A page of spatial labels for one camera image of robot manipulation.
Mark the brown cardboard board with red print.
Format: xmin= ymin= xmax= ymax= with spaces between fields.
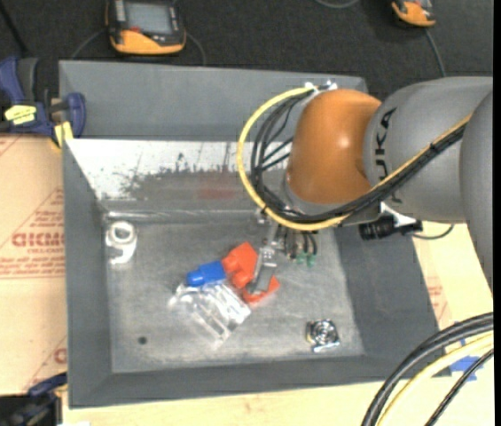
xmin=0 ymin=133 xmax=455 ymax=399

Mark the grey metal bin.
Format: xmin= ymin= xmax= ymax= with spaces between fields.
xmin=58 ymin=59 xmax=442 ymax=408

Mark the black cylinder on white bracket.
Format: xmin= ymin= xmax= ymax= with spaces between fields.
xmin=358 ymin=201 xmax=425 ymax=241

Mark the pale grey metal gripper finger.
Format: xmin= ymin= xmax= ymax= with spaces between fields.
xmin=251 ymin=246 xmax=278 ymax=295

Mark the red toy block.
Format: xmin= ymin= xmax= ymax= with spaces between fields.
xmin=220 ymin=241 xmax=282 ymax=307

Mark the square clear glass dish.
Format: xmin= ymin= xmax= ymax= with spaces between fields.
xmin=305 ymin=318 xmax=341 ymax=354

